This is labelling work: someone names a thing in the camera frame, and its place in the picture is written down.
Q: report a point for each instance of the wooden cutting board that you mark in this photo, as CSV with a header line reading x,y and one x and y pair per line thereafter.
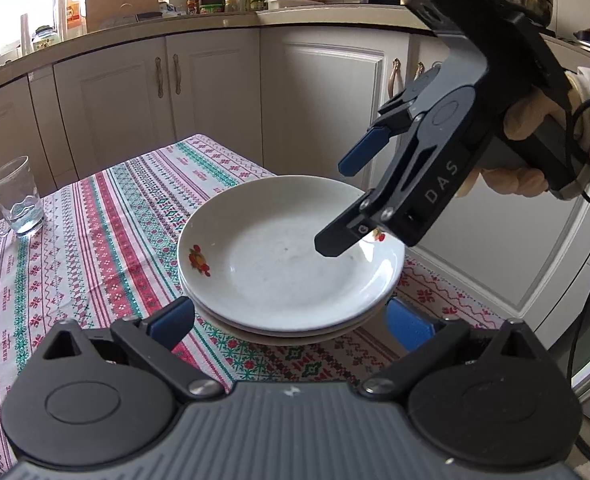
x,y
120,5

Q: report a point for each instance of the patterned striped tablecloth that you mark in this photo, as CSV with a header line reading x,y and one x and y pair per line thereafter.
x,y
100,240

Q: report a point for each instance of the green lidded container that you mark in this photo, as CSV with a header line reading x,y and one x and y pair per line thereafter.
x,y
211,8

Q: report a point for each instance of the orange label bottle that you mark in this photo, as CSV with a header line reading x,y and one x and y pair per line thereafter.
x,y
74,12

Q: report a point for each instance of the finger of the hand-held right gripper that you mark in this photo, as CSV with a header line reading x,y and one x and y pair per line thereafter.
x,y
345,232
362,152

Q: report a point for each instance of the clear glass mug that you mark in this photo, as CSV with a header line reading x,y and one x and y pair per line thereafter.
x,y
17,200

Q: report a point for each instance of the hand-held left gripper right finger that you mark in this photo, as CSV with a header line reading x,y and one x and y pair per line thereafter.
x,y
407,325

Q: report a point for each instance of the person's right hand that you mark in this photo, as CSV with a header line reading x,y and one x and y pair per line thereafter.
x,y
522,120

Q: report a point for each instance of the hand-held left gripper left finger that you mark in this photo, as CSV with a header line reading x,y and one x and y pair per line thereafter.
x,y
172,322

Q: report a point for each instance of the white plastic tray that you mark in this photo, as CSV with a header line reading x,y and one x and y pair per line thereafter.
x,y
295,2

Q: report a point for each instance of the glass storage jar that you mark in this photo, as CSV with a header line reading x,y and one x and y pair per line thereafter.
x,y
44,37

